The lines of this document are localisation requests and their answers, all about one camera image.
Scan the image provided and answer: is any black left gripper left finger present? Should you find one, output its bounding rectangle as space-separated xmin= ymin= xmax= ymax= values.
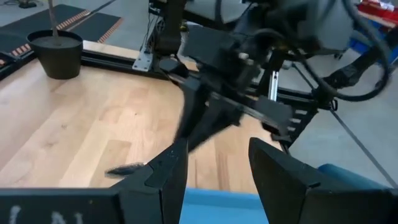
xmin=110 ymin=138 xmax=189 ymax=224

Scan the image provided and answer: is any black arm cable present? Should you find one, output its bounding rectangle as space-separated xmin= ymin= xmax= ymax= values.
xmin=257 ymin=0 xmax=391 ymax=102

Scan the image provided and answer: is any blue storage bin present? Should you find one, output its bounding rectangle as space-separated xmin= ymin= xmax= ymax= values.
xmin=348 ymin=37 xmax=398 ymax=65

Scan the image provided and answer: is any blue plastic tray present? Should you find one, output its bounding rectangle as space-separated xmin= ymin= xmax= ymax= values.
xmin=178 ymin=163 xmax=391 ymax=224

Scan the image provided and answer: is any green plant in black pot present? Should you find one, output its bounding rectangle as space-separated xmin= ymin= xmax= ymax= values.
xmin=26 ymin=0 xmax=84 ymax=80

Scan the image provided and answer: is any black hazard-striped floor mat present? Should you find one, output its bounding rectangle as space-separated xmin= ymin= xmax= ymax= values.
xmin=0 ymin=3 xmax=124 ymax=68

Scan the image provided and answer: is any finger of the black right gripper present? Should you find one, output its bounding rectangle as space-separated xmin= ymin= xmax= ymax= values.
xmin=175 ymin=82 xmax=214 ymax=147
xmin=188 ymin=96 xmax=244 ymax=153

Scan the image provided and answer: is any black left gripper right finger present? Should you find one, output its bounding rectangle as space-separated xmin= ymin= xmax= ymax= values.
xmin=248 ymin=137 xmax=323 ymax=224

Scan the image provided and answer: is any red storage bin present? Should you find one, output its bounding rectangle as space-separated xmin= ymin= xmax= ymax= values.
xmin=357 ymin=0 xmax=398 ymax=30

